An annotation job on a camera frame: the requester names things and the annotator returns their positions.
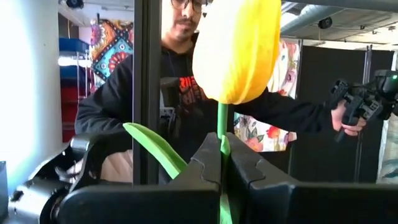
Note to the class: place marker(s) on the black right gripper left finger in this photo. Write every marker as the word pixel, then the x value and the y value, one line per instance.
pixel 140 205

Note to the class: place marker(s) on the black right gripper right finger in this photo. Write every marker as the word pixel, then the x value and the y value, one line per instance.
pixel 311 205

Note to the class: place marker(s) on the yellow tulip green stem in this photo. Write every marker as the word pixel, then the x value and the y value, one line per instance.
pixel 236 53

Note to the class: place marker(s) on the peach cloth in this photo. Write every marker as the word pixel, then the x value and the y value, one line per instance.
pixel 116 166

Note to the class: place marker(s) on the black room divider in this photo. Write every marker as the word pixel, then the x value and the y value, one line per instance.
pixel 317 140

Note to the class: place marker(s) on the white floral fabric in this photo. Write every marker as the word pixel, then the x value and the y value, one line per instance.
pixel 264 137

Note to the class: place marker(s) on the person's hand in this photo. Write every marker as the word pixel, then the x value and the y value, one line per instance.
pixel 348 126

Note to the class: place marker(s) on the teal patterned fabric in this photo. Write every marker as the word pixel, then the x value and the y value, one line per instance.
pixel 388 155

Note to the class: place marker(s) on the person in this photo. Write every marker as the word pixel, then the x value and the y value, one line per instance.
pixel 109 102

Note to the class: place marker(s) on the red storage bin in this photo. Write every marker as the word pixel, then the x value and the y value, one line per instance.
pixel 70 115

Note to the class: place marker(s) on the colourful patterned fabric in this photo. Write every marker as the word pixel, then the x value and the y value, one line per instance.
pixel 110 49

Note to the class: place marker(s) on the blue storage bin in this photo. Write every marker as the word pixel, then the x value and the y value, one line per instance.
pixel 73 45

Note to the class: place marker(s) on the person's glasses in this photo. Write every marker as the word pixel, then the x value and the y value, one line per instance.
pixel 186 3

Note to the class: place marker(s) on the black frame post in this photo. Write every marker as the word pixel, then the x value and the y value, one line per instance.
pixel 147 93

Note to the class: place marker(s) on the black ceiling camera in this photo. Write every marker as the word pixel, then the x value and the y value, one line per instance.
pixel 325 23

